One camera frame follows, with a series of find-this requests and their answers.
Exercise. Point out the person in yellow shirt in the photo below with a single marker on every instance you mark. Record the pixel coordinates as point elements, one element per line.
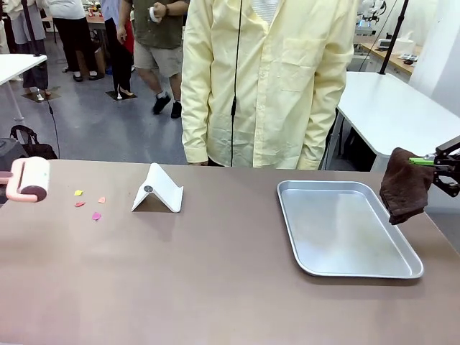
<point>269,90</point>

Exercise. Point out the white tissue box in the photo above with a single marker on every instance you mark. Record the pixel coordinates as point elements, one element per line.
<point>407,44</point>

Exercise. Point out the wooden workbench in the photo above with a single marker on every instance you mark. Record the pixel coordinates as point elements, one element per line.
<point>391,57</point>

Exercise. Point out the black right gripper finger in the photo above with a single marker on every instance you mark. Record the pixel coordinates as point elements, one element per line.
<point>447,179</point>
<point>422,161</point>

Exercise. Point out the large white table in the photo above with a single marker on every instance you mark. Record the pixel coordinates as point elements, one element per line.
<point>395,108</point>

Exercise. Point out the white folding stand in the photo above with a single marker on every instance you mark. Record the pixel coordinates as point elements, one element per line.
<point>161,188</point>

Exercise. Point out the black tripod pole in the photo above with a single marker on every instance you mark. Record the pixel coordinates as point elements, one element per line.
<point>393,36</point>

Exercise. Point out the person in black trousers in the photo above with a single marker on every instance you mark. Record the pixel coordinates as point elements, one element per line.
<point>75,36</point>

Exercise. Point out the silver metal tray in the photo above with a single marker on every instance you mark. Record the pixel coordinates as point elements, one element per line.
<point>345,233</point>

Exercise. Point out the person in grey skirt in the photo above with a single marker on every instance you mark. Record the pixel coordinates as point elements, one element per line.
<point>34,54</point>

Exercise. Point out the dark brown cloth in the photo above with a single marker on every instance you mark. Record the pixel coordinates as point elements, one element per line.
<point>406,187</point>

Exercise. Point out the black bag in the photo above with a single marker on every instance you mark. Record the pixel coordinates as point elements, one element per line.
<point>25,147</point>

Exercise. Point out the red paper scrap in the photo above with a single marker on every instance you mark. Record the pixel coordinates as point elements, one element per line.
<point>79,204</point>

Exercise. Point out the black stand pole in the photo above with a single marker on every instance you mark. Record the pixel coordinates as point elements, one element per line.
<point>30,28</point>

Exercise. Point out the person in khaki shorts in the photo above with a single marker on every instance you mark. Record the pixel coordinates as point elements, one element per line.
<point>158,43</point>

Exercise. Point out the pink lint roller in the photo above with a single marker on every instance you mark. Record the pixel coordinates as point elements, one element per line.
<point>34,178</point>

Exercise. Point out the magenta paper scrap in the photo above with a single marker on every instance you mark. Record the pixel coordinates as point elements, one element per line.
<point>96,216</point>

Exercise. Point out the small white table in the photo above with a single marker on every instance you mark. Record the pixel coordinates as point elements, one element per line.
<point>18,66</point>

